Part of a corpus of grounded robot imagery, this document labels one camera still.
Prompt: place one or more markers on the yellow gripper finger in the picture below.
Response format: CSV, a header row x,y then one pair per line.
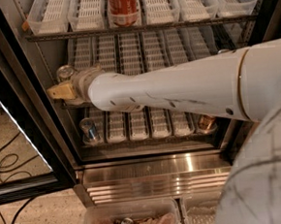
x,y
63,90

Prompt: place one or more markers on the green white 7up can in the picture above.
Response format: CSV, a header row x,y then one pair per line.
x,y
65,72

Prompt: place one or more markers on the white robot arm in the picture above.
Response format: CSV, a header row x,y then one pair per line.
x,y
239,84

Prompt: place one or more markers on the blue silver can bottom shelf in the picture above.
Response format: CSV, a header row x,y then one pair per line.
x,y
90,134

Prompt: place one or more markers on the open glass fridge door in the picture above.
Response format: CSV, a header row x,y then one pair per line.
x,y
34,152

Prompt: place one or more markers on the steel fridge base grille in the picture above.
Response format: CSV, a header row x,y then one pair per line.
x,y
171,175

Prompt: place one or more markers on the red coke can top shelf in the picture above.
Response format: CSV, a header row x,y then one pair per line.
x,y
123,12

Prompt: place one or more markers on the orange can bottom shelf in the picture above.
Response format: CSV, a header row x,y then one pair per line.
x,y
206,124

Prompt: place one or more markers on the left clear plastic bin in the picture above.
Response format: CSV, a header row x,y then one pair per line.
x,y
146,211

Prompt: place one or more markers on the clear plastic bin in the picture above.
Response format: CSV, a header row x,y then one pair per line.
x,y
199,208
146,211

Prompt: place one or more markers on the right clear plastic bin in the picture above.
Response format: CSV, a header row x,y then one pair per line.
x,y
199,208

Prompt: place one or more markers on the middle wire shelf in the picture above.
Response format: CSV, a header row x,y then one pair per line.
x,y
66,106

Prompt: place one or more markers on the wire shelf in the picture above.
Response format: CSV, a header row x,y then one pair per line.
x,y
66,106
138,28
166,140

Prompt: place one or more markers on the bottom wire shelf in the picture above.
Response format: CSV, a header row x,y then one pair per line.
x,y
166,140

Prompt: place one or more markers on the top wire shelf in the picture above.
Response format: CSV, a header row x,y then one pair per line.
x,y
138,28

